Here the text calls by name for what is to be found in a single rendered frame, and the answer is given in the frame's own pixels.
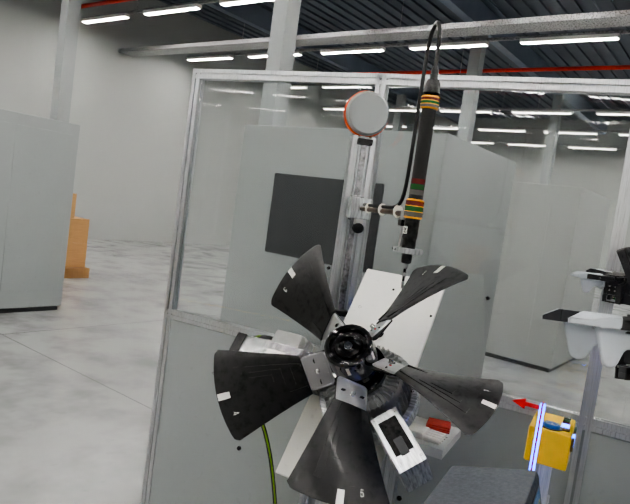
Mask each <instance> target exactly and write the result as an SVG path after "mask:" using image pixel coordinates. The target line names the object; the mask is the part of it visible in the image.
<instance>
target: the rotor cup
mask: <svg viewBox="0 0 630 504"><path fill-rule="evenodd" d="M346 342H351V343H352V345H353V346H352V348H351V349H345V348H344V344H345V343H346ZM372 351H373V354H374V356H375V359H374V360H373V357H372V354H371V353H372ZM324 352H325V356H326V358H327V360H328V362H329V364H330V367H331V370H332V373H333V376H334V379H335V381H336V376H342V377H344V378H346V379H349V380H351V381H353V382H355V383H358V384H360V385H362V386H365V387H366V388H367V395H368V394H370V393H372V392H374V391H375V390H376V389H378V388H379V387H380V386H381V384H382V383H383V381H384V379H385V377H386V374H384V373H380V372H376V371H372V370H370V369H371V368H373V367H375V366H373V365H372V364H373V363H375V362H377V361H379V360H381V359H383V358H385V357H384V355H383V354H382V352H381V351H380V350H379V349H378V348H377V347H375V344H374V342H373V339H372V336H371V334H370V333H369V332H368V331H367V330H366V329H365V328H363V327H362V326H359V325H355V324H347V325H343V326H340V327H338V328H336V329H335V330H333V331H332V332H331V333H330V334H329V336H328V337H327V339H326V341H325V345H324ZM345 369H349V371H350V374H351V375H350V376H348V374H347V372H346V370H345Z"/></svg>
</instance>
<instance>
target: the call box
mask: <svg viewBox="0 0 630 504"><path fill-rule="evenodd" d="M538 413H539V411H537V412H536V413H535V415H534V417H533V419H532V421H531V423H530V425H529V429H528V435H527V441H526V447H525V452H524V459H525V460H528V461H530V460H531V454H532V448H533V443H534V437H535V431H536V425H537V419H538ZM563 419H564V417H561V416H557V415H554V414H550V413H546V412H544V418H543V423H544V421H546V420H549V421H553V422H556V423H559V424H560V426H562V422H563ZM575 423H576V422H575V420H573V419H571V423H570V426H569V429H570V433H568V432H564V431H562V428H563V427H560V430H555V429H550V428H547V427H545V426H544V425H543V424H542V430H541V435H540V441H539V447H538V453H537V459H536V463H538V464H542V465H545V466H548V467H552V468H555V469H558V470H562V471H566V468H567V464H568V461H569V456H570V446H571V440H572V436H573V432H574V428H575Z"/></svg>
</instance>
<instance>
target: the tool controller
mask: <svg viewBox="0 0 630 504"><path fill-rule="evenodd" d="M424 504H542V503H541V494H540V484H539V475H538V474H537V472H536V471H533V470H519V469H502V468H485V467H468V466H452V467H451V468H450V469H449V471H448V472H447V473H446V475H445V476H444V477H443V479H442V480H441V481H440V483H439V484H438V485H437V486H436V488H435V489H434V490H433V492H432V493H431V494H430V496H429V497H428V498H427V500H426V501H425V502H424Z"/></svg>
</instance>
